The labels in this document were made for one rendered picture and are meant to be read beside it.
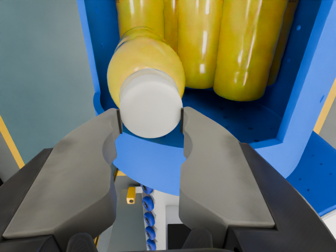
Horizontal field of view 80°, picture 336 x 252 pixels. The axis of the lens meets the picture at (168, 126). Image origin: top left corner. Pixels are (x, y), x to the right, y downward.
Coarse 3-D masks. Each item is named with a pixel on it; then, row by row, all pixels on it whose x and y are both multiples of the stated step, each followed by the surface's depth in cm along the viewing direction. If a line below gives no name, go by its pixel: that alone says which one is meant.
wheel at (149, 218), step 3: (144, 213) 64; (147, 213) 64; (150, 213) 64; (144, 216) 65; (147, 216) 63; (150, 216) 63; (144, 219) 66; (147, 219) 63; (150, 219) 62; (153, 219) 63; (147, 222) 64; (150, 222) 62; (153, 222) 63; (150, 225) 63
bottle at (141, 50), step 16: (128, 32) 22; (144, 32) 19; (128, 48) 15; (144, 48) 14; (160, 48) 15; (112, 64) 15; (128, 64) 14; (144, 64) 14; (160, 64) 14; (176, 64) 15; (112, 80) 15; (128, 80) 13; (176, 80) 14; (112, 96) 15
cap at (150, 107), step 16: (144, 80) 11; (160, 80) 12; (128, 96) 12; (144, 96) 12; (160, 96) 12; (176, 96) 12; (128, 112) 12; (144, 112) 12; (160, 112) 12; (176, 112) 12; (128, 128) 13; (144, 128) 13; (160, 128) 13
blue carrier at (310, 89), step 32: (96, 0) 25; (320, 0) 24; (96, 32) 26; (320, 32) 13; (96, 64) 26; (288, 64) 29; (320, 64) 14; (96, 96) 26; (192, 96) 39; (288, 96) 30; (320, 96) 17; (256, 128) 29; (288, 128) 17; (128, 160) 20; (160, 160) 18; (288, 160) 19
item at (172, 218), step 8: (168, 208) 66; (176, 208) 66; (168, 216) 63; (176, 216) 63; (168, 224) 59; (176, 224) 59; (184, 224) 59; (168, 232) 57; (176, 232) 57; (184, 232) 57; (168, 240) 55; (176, 240) 55; (184, 240) 55; (168, 248) 53; (176, 248) 53
